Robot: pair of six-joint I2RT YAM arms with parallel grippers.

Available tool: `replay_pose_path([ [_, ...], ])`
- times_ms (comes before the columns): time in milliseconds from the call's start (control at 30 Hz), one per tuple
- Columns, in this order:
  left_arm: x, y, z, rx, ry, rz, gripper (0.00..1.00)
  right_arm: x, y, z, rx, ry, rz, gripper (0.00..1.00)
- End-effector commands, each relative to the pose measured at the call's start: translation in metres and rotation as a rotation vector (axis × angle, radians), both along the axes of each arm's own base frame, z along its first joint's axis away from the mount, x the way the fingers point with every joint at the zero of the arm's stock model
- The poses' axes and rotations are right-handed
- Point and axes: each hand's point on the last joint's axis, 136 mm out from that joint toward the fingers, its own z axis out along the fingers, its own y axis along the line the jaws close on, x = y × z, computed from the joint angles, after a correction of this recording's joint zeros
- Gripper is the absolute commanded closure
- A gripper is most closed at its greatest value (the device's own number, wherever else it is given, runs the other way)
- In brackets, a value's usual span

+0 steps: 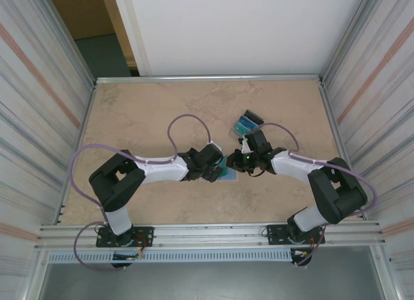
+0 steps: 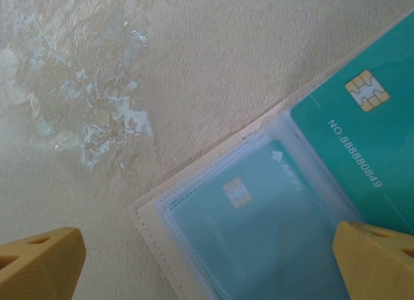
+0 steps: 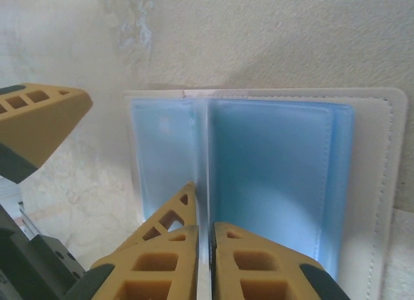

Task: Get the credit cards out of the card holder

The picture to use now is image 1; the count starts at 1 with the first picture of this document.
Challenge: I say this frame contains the teal credit card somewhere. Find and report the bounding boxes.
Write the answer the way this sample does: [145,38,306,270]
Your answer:
[230,121,255,140]
[215,155,232,180]

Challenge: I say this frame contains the blue cutting board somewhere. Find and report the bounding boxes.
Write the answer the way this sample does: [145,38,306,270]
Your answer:
[201,156,239,184]

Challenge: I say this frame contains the blue credit card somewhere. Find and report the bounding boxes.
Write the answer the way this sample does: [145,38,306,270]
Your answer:
[237,116,259,129]

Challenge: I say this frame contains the clear black card box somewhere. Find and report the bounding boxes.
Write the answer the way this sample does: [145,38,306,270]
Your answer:
[228,109,265,141]

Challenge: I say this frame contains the grey metal lower shelf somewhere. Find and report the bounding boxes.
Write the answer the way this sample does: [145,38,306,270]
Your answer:
[38,262,394,300]

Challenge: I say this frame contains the small green circuit board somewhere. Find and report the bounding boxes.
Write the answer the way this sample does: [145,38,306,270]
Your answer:
[112,252,145,261]

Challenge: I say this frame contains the striped corrugated side panel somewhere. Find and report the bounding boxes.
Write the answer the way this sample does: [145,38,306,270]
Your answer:
[325,0,414,275]
[0,0,94,278]

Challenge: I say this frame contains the brown wooden door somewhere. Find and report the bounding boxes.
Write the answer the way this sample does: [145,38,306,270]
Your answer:
[47,0,138,70]

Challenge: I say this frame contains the aluminium mounting rail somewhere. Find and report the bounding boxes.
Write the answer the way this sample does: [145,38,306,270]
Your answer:
[38,219,387,253]

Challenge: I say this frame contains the aluminium table side rail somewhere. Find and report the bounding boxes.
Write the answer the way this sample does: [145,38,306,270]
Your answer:
[318,83,368,220]
[58,85,98,225]

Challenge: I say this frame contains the aluminium table end rail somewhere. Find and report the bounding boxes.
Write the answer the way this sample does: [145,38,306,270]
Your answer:
[94,74,325,86]

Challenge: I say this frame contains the grey slotted cable duct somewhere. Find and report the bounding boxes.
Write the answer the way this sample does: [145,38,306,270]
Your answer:
[47,250,294,264]

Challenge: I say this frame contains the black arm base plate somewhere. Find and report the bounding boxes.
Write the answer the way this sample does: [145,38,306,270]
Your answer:
[96,226,155,249]
[265,224,325,248]

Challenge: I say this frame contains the aluminium frame post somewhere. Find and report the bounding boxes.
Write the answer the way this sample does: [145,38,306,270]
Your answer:
[38,0,98,87]
[322,0,381,86]

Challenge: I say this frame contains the white door frame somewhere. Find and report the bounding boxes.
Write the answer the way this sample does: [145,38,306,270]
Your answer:
[111,0,153,78]

